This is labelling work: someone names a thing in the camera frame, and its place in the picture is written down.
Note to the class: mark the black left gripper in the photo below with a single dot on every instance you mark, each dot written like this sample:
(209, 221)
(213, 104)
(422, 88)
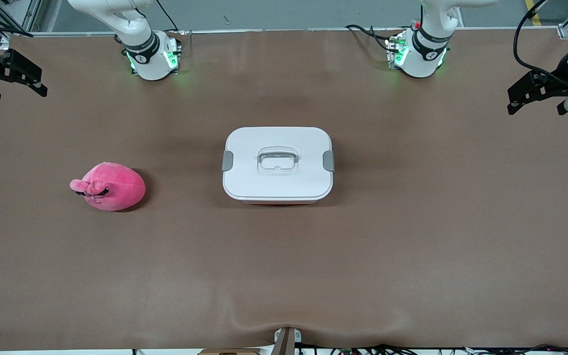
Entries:
(554, 81)

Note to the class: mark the pink plush toy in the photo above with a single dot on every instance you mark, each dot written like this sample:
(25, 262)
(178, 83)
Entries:
(116, 190)

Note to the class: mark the white box lid grey clasps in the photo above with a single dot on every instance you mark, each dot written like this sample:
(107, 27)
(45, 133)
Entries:
(279, 148)

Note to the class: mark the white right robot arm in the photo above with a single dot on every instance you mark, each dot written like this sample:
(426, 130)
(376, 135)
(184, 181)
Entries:
(151, 66)

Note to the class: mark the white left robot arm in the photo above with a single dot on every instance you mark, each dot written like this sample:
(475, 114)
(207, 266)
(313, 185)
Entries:
(422, 54)

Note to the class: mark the pink plastic box base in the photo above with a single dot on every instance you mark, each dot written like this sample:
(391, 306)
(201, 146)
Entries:
(279, 201)

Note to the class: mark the brown table mat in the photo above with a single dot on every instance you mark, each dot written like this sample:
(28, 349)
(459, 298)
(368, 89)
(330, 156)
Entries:
(284, 271)

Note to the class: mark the brown cardboard piece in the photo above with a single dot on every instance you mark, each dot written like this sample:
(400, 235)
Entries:
(230, 352)

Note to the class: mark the silver table corner bracket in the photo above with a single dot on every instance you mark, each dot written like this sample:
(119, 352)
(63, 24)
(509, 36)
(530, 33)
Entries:
(4, 43)

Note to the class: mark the black diagonal frame strut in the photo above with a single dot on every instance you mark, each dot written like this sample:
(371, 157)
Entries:
(3, 23)

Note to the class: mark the silver aluminium frame post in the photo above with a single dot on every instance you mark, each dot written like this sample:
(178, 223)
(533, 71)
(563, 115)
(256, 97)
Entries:
(31, 15)

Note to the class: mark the long silver table rail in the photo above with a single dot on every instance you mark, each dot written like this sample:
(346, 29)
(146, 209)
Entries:
(289, 30)

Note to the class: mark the silver bracket with brown post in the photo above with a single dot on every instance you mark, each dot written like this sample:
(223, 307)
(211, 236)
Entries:
(286, 342)

